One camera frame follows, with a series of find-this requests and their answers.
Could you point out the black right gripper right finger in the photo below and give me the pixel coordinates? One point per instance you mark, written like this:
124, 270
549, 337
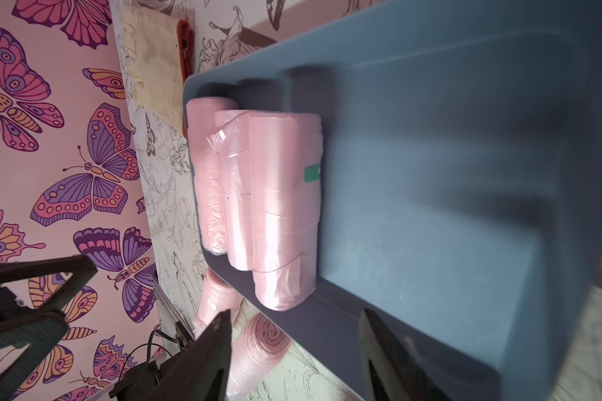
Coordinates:
389, 371

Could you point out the cream work glove red cuff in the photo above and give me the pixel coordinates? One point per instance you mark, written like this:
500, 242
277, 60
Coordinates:
160, 47

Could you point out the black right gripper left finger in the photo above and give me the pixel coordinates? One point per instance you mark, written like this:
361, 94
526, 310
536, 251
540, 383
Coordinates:
198, 372

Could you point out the pink trash bag roll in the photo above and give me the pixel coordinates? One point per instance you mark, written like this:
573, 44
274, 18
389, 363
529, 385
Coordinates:
286, 151
201, 128
217, 296
257, 351
231, 144

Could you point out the blue plastic storage box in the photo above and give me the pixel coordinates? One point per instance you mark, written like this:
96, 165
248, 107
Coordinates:
462, 182

